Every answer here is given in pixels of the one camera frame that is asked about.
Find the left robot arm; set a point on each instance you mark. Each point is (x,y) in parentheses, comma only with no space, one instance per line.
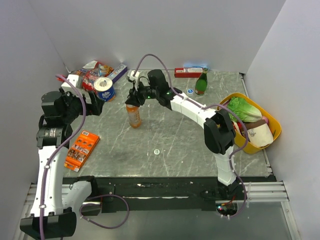
(52,214)

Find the yellow basket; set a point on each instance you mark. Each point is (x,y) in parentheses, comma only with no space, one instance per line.
(240,137)

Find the green glass bottle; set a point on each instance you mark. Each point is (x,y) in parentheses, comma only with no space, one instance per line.
(202,82)

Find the red box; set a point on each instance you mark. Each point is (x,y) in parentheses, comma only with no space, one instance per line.
(188,72)

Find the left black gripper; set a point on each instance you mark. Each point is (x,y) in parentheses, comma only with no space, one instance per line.
(94,108)

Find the orange snack box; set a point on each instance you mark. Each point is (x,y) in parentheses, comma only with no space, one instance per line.
(80,151)

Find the white paper cup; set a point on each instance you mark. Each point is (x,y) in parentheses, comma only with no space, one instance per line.
(259,133)

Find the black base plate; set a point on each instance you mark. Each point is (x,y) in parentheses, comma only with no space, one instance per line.
(168,193)

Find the green lettuce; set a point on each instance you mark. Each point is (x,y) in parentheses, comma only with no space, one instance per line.
(246,112)

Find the red snack bag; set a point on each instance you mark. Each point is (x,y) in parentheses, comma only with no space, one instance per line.
(90,72)

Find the blue bottle cap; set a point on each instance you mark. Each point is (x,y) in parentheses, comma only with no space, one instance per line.
(190,91)

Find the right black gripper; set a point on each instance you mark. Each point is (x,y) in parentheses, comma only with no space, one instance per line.
(133,95)

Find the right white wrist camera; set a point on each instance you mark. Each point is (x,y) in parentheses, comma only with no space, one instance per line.
(133,77)

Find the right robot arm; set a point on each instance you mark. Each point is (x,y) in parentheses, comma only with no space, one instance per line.
(219,134)

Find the purple white box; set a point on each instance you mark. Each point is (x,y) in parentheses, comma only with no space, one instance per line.
(118,72)

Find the toilet paper roll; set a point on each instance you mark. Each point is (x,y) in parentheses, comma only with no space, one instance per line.
(104,89)

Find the blue box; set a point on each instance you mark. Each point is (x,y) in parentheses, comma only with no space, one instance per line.
(195,65)

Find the orange drink bottle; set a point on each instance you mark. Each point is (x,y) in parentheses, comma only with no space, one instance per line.
(133,115)

